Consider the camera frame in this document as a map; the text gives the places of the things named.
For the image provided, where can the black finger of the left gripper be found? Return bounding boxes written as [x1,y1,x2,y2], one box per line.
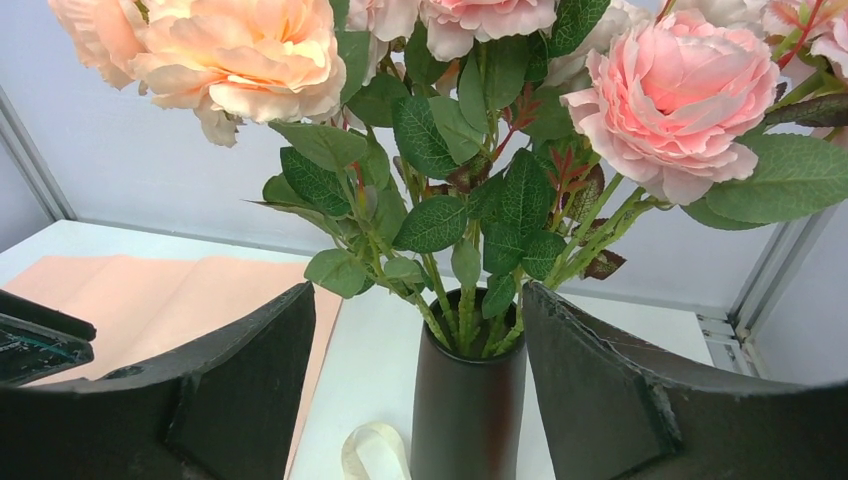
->
[1,290,97,386]

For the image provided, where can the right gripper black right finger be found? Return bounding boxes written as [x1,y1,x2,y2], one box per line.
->
[522,282,847,479]

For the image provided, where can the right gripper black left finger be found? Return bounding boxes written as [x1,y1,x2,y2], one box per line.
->
[1,282,316,479]

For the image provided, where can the pink paper bouquet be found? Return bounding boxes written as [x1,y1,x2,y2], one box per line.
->
[4,255,341,479]

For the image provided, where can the cream printed ribbon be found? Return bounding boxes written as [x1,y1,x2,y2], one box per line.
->
[341,422,412,480]

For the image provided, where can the peach pink rose stems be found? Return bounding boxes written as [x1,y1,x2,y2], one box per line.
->
[50,1,556,239]

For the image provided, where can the small pink rose stem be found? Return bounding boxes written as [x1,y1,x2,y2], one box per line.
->
[392,1,626,363]

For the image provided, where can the white rose stem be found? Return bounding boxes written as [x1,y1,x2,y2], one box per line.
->
[328,1,474,139]

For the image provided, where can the black cylindrical vase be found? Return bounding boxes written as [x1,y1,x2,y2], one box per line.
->
[410,326,527,479]

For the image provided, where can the peach white artificial roses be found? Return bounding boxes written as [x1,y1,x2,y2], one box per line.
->
[390,0,848,359]

